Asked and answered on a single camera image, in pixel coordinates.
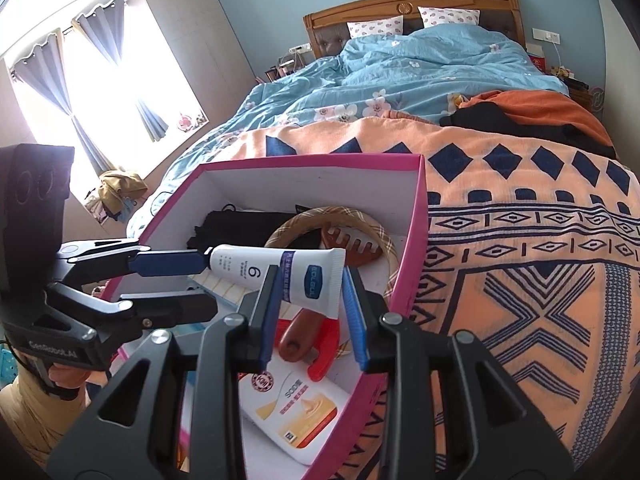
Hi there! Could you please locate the black garment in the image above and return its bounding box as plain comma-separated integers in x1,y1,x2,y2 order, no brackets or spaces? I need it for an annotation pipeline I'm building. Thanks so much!
439,107,618,161

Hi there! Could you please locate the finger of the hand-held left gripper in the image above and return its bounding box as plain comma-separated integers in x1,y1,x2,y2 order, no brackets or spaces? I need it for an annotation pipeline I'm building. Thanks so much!
45,282,219,347
54,239,210,292

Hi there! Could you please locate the olive clothes pile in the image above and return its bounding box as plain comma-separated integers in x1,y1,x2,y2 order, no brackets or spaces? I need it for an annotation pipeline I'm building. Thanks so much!
84,170,148,223

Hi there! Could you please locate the black cloth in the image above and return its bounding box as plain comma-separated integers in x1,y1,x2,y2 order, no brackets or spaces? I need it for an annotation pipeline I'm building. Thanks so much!
187,204,321,253

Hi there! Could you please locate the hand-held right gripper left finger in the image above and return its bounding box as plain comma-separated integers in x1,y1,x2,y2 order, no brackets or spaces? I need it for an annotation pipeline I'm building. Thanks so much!
45,264,281,480

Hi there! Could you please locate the bedside clutter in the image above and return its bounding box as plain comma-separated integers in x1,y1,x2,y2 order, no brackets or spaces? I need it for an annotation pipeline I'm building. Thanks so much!
265,52,306,83

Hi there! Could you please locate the person's left hand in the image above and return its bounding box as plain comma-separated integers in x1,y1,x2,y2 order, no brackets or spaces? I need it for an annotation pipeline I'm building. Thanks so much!
47,362,91,399

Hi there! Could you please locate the dark nightstand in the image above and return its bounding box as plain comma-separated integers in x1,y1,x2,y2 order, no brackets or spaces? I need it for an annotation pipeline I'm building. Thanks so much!
565,77,606,111

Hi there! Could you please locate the white spotted pillow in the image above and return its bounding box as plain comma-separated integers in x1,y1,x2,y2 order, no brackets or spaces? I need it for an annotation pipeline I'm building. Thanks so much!
417,6,482,28
347,15,404,39

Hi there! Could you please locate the orange cloth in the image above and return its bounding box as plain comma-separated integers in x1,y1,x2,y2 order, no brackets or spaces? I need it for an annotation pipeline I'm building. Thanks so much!
457,89,608,146

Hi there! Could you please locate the plaid headband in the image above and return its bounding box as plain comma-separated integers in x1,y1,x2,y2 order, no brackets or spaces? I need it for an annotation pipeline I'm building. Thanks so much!
263,206,401,311

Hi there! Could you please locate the white wardrobe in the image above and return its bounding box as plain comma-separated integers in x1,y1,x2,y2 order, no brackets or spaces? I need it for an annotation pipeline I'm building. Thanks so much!
590,0,640,126

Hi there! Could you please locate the person's left forearm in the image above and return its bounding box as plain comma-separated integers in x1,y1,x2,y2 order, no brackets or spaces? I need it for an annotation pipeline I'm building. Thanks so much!
0,372,93,466

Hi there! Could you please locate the grey-blue curtain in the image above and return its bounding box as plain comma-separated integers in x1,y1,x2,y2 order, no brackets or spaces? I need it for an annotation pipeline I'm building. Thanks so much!
72,0,171,143
10,45,116,173

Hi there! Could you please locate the orange patterned blanket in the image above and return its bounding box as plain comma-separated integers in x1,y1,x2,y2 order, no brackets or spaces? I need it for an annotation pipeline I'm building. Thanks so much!
220,117,640,480

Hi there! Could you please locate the pink cardboard box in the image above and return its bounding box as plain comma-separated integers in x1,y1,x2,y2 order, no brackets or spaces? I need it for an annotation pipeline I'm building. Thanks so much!
102,152,431,480

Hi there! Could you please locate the blue floral duvet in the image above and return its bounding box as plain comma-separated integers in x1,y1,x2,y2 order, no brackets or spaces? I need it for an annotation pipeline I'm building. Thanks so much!
126,25,571,238

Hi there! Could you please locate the brown wooden comb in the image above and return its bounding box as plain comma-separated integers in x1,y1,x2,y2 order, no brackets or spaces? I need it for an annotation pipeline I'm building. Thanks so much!
277,225,388,363

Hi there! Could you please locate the wooden headboard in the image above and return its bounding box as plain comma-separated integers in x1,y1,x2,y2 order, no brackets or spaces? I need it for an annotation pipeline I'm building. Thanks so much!
303,0,526,58

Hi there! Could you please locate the white cream tube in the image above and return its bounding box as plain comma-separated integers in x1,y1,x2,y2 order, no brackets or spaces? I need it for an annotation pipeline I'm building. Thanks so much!
207,244,347,318

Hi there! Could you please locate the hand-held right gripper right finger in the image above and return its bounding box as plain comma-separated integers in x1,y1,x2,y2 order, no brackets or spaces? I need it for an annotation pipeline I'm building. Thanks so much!
341,264,576,480

